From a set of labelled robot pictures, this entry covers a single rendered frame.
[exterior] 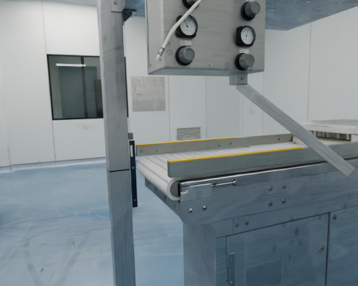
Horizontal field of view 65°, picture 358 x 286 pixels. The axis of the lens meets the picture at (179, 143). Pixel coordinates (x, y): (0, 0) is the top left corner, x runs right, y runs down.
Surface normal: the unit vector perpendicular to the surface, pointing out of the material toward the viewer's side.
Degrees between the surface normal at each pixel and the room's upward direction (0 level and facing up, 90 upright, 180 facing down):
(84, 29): 90
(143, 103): 90
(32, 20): 90
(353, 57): 90
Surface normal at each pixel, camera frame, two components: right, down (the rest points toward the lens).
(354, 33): -0.94, 0.07
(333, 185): 0.38, 0.11
